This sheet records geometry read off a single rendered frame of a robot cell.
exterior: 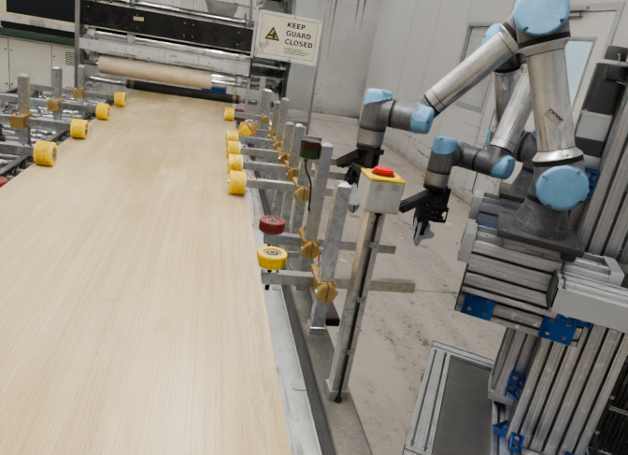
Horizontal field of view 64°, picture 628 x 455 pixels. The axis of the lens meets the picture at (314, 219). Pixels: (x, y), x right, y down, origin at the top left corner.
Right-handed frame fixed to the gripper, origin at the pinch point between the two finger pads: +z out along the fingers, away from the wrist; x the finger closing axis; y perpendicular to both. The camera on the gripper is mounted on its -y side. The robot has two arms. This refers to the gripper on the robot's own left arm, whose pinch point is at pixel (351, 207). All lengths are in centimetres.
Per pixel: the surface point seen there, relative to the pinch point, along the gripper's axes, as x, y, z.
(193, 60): 32, -262, -19
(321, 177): -9.8, -4.6, -8.1
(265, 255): -32.4, 10.5, 8.5
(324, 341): -17.7, 22.8, 29.2
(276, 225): -19.3, -10.0, 9.0
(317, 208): -9.3, -4.4, 1.7
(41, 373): -85, 43, 9
